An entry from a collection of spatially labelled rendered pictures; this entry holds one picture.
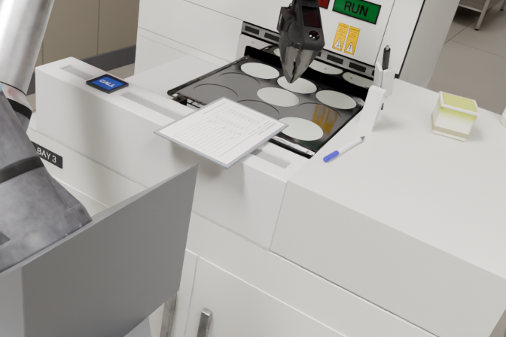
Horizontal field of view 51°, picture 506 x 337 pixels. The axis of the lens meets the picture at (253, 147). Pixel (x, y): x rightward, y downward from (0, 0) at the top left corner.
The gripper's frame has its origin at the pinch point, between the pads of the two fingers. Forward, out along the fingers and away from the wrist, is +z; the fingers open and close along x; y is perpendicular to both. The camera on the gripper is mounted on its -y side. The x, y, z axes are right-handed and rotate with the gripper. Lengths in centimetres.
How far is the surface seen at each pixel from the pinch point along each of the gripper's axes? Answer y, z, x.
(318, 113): -1.5, 7.3, -7.6
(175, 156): -24.0, 6.0, 28.0
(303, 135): -12.2, 7.2, -0.5
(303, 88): 11.7, 7.2, -8.3
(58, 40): 197, 70, 61
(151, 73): 32.8, 15.2, 26.8
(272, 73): 20.0, 7.2, -2.4
